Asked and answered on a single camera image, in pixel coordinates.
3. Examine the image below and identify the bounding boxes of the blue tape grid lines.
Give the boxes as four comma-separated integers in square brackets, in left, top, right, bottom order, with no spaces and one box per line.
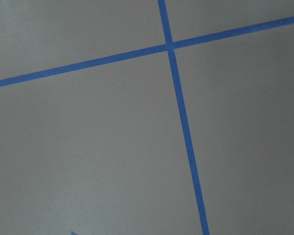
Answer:
[0,0,294,235]

